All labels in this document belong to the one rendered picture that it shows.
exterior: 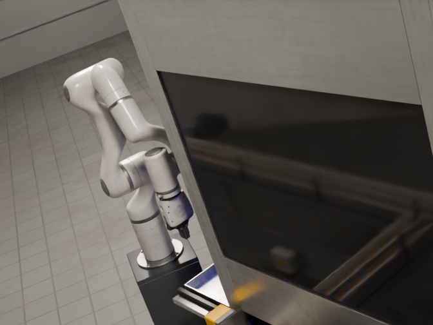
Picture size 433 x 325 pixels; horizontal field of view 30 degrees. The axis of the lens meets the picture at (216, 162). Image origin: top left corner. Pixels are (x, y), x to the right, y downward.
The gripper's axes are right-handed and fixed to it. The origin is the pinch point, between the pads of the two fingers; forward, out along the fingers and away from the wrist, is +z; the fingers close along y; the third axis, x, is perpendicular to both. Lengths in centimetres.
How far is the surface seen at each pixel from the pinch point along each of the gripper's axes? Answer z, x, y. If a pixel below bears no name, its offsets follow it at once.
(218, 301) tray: 19.1, -17.2, -6.0
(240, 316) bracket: 10.4, -41.6, -14.0
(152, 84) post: -65, -37, -13
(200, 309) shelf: 22.6, -9.5, -9.6
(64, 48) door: 99, 714, 301
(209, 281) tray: 22.3, -0.2, 2.4
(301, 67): -74, -98, -13
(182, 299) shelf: 22.5, 1.3, -9.4
